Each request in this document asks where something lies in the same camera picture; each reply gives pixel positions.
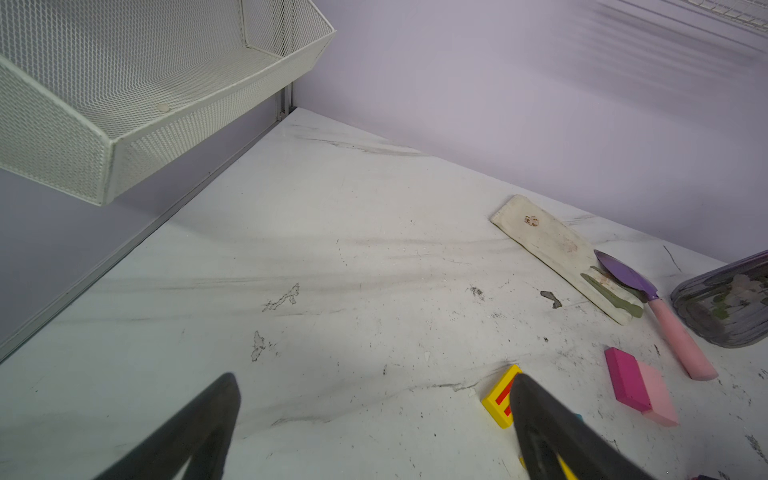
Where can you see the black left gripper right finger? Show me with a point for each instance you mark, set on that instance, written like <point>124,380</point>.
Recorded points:
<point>549,433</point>

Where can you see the beige dirty cloth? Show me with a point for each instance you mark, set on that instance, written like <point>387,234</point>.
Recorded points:
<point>567,253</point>

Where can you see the yellow wood block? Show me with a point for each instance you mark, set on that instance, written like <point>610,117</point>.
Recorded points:
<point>568,473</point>

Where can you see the yellow red striped block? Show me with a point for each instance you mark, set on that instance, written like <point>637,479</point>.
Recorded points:
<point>497,402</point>

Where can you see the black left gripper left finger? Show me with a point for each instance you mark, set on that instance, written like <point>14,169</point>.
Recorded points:
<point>194,441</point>

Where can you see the purple glass vase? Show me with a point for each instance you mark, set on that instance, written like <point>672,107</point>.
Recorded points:
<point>726,307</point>

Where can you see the white wire wall basket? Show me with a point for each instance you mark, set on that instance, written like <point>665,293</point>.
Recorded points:
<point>749,13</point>

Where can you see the magenta wood block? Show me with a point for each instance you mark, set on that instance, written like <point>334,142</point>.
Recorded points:
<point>640,387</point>

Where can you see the white mesh lower shelf basket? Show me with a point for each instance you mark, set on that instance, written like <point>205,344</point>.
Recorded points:
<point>96,96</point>

